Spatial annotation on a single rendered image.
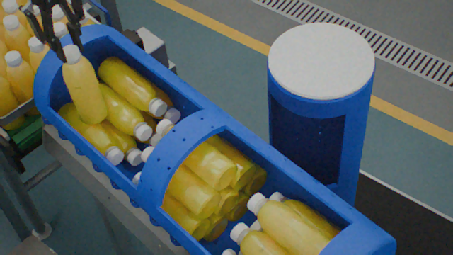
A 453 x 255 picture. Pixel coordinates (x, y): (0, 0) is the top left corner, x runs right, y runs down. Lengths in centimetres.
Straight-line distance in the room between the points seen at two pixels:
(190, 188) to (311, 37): 63
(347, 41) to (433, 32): 163
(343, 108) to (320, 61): 14
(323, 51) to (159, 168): 63
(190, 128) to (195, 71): 183
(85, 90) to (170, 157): 29
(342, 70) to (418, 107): 136
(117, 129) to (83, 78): 18
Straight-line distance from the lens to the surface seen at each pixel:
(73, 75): 149
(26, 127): 190
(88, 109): 155
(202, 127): 135
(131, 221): 168
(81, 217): 277
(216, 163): 134
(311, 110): 169
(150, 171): 136
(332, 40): 179
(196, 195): 136
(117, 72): 162
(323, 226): 132
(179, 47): 330
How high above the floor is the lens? 228
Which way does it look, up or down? 51 degrees down
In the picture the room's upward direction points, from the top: 6 degrees counter-clockwise
